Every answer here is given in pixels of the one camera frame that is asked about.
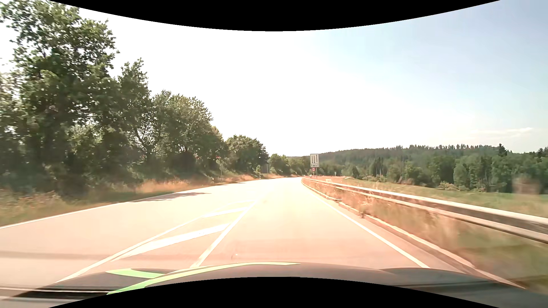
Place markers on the white rectangular road sign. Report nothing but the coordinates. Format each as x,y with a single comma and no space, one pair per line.
314,161

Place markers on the grey asphalt road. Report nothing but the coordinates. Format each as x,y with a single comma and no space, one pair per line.
282,222

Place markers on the car's own bonnet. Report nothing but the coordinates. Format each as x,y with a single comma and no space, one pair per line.
299,273

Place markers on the road markings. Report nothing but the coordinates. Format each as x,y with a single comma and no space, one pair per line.
180,238

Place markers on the wood on hillside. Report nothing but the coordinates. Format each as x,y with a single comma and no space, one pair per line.
449,164

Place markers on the row of trees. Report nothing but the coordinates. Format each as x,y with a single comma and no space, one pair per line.
85,128

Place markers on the dry grass verge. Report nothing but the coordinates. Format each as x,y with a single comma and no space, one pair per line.
64,199

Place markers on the dry grass strip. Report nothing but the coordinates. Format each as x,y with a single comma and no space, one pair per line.
471,239

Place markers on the green grass field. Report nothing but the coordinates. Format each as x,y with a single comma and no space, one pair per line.
492,199

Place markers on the grey metal guard rail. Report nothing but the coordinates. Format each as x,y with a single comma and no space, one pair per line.
449,208

